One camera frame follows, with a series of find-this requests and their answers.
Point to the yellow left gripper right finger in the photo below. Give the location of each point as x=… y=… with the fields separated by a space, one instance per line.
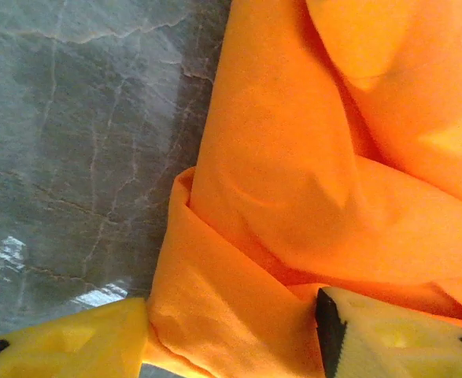
x=392 y=342

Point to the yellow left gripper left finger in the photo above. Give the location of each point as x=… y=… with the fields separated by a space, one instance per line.
x=65 y=346

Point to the light orange shorts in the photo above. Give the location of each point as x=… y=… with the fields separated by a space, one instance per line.
x=293 y=157

